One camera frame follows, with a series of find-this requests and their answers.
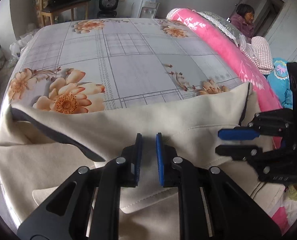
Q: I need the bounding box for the beige coat with black trim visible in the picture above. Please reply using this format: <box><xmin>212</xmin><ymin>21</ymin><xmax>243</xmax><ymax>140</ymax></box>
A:
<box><xmin>0</xmin><ymin>83</ymin><xmax>283</xmax><ymax>239</ymax></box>

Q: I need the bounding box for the pink floral blanket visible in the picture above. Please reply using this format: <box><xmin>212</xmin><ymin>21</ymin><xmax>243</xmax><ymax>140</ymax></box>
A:
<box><xmin>166</xmin><ymin>8</ymin><xmax>284</xmax><ymax>149</ymax></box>

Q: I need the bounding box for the pink checked blanket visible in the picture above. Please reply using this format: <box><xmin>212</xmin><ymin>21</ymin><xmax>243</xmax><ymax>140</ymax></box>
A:
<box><xmin>239</xmin><ymin>35</ymin><xmax>274</xmax><ymax>75</ymax></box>

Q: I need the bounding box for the seated person in purple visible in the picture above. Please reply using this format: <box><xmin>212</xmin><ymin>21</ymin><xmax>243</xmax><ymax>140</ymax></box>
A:
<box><xmin>230</xmin><ymin>3</ymin><xmax>255</xmax><ymax>43</ymax></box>

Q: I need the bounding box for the grey lace pillow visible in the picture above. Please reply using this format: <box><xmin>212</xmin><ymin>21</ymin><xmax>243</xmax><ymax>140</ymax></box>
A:
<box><xmin>198</xmin><ymin>11</ymin><xmax>242</xmax><ymax>47</ymax></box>

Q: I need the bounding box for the floral grey bed sheet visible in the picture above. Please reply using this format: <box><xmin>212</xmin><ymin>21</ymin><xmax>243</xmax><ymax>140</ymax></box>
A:
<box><xmin>0</xmin><ymin>18</ymin><xmax>240</xmax><ymax>118</ymax></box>

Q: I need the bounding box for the white water dispenser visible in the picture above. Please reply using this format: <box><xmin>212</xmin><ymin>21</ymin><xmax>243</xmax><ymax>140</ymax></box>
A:
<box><xmin>131</xmin><ymin>0</ymin><xmax>160</xmax><ymax>19</ymax></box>

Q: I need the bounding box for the white plastic bag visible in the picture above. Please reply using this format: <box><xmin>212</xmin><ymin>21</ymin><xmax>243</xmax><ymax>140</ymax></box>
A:
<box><xmin>10</xmin><ymin>33</ymin><xmax>33</xmax><ymax>59</ymax></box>

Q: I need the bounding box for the black round fan heater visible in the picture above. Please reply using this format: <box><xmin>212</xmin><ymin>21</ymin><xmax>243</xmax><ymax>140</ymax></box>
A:
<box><xmin>97</xmin><ymin>0</ymin><xmax>119</xmax><ymax>18</ymax></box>

